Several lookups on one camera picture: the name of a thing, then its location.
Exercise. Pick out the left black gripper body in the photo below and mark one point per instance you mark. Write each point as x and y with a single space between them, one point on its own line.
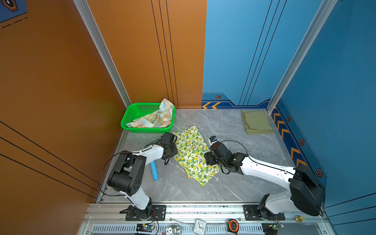
173 150

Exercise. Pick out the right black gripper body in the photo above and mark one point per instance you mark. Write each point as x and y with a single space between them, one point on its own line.
212 159

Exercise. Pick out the lemon print skirt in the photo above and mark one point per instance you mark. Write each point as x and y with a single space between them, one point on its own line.
191 148

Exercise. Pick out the green plastic basket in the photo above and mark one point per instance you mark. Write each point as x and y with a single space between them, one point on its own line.
138 110

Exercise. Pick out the olive green skirt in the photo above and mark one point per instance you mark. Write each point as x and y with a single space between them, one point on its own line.
256 122

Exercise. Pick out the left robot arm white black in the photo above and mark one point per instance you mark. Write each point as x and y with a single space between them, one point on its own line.
127 173

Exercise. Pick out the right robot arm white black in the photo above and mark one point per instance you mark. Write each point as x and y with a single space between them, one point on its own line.
303 191

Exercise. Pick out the pastel floral skirt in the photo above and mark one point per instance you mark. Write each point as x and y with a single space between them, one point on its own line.
158 119

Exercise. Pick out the light blue cylinder tool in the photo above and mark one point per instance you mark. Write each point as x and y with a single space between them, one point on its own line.
154 171

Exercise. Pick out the orange black tape measure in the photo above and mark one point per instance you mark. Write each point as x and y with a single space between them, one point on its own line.
233 226

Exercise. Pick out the small white clock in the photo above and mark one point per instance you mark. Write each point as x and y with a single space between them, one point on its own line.
199 227

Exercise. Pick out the white power adapter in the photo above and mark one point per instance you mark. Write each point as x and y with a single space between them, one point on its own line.
173 229

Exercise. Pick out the green circuit board left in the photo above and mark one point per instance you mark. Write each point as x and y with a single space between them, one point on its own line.
145 229

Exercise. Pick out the circuit board right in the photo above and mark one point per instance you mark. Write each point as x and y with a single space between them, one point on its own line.
271 228

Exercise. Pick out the brass round knob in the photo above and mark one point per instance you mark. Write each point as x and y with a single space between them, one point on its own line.
299 218

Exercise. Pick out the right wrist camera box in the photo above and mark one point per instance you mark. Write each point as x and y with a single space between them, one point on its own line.
212 139

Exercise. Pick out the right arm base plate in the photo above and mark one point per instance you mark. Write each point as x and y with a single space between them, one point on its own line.
253 213

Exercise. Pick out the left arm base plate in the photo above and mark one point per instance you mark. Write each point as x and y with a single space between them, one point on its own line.
151 212

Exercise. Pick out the aluminium front rail frame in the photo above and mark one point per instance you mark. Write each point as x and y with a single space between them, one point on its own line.
109 219

